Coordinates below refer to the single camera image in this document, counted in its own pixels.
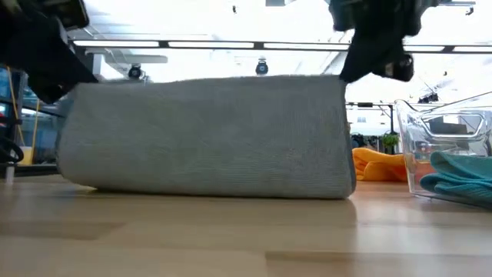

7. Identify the orange microfiber towel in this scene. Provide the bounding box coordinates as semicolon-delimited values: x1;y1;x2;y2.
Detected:
351;147;435;182

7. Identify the gray microfiber towel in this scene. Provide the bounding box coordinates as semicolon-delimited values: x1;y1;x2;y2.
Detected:
56;75;357;200

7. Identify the pale yellow cup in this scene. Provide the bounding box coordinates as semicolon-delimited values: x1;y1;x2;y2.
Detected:
15;145;35;166

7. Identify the clear plastic bin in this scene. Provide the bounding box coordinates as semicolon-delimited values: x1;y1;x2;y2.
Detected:
394;91;492;211

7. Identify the teal microfiber towel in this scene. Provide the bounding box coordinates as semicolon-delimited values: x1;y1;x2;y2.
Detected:
419;150;492;209

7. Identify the dark framed window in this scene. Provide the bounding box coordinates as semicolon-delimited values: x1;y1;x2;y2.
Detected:
0;67;62;165

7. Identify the yellow hanging cord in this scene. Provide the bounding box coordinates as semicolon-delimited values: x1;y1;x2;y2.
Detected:
5;65;25;147
31;98;41;149

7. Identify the long ceiling light strip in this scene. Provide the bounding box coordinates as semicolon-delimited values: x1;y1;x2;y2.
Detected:
72;39;492;54

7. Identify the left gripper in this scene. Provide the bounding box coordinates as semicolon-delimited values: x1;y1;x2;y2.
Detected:
0;0;99;105

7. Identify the leafy green office plant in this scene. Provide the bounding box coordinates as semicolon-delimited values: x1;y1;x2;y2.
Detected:
380;132;401;155

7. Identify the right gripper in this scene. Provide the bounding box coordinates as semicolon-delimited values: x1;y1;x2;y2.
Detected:
328;0;439;84

